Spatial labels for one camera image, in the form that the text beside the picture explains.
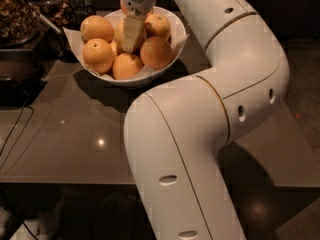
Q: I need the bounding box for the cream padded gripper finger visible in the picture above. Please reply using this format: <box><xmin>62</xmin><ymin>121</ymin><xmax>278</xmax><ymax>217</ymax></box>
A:
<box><xmin>122</xmin><ymin>10</ymin><xmax>145</xmax><ymax>52</ymax></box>

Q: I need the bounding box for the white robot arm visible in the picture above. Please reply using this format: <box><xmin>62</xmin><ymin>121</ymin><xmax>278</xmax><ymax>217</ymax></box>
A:
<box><xmin>124</xmin><ymin>0</ymin><xmax>289</xmax><ymax>240</ymax></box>

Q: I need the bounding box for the top orange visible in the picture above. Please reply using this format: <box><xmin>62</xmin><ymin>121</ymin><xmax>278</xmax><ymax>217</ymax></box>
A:
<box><xmin>120</xmin><ymin>0</ymin><xmax>129</xmax><ymax>15</ymax></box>

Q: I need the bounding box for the right rear orange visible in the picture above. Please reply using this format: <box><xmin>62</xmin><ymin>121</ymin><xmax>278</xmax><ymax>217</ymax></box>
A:
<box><xmin>144</xmin><ymin>13</ymin><xmax>171</xmax><ymax>40</ymax></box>

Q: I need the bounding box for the small hidden orange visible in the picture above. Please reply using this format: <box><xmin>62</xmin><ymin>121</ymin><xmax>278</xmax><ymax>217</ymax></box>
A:
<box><xmin>110</xmin><ymin>40</ymin><xmax>119</xmax><ymax>57</ymax></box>

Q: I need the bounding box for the front right orange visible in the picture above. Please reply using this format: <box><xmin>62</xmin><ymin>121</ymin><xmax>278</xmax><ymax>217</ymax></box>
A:
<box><xmin>140</xmin><ymin>36</ymin><xmax>173</xmax><ymax>70</ymax></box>

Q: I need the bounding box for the left rear orange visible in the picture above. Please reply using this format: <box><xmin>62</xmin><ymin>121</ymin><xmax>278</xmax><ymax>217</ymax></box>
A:
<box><xmin>80</xmin><ymin>15</ymin><xmax>114</xmax><ymax>42</ymax></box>

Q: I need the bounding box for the front center orange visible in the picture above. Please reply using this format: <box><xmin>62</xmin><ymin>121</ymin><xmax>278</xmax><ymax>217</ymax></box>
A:
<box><xmin>113</xmin><ymin>53</ymin><xmax>143</xmax><ymax>80</ymax></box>

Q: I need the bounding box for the white ceramic bowl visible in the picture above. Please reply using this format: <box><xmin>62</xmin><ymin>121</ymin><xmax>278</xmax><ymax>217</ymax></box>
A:
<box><xmin>70</xmin><ymin>5</ymin><xmax>187</xmax><ymax>88</ymax></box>

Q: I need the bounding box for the front left orange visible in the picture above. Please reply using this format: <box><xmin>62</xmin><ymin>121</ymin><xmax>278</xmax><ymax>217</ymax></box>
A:
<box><xmin>82</xmin><ymin>38</ymin><xmax>114</xmax><ymax>75</ymax></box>

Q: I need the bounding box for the glass jar of nuts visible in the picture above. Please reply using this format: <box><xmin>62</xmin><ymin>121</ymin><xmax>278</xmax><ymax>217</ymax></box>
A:
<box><xmin>0</xmin><ymin>0</ymin><xmax>38</xmax><ymax>48</ymax></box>

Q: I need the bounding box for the black appliance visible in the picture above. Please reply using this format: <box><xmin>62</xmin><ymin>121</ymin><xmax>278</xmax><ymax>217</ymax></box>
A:
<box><xmin>0</xmin><ymin>49</ymin><xmax>46</xmax><ymax>107</ymax></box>

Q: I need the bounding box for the black wire cup holder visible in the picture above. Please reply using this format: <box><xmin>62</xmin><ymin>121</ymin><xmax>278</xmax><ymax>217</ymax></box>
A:
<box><xmin>58</xmin><ymin>5</ymin><xmax>96</xmax><ymax>63</ymax></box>

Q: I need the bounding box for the black power cable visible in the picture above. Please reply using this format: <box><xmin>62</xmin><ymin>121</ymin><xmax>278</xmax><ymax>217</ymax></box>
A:
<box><xmin>0</xmin><ymin>89</ymin><xmax>41</xmax><ymax>240</ymax></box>

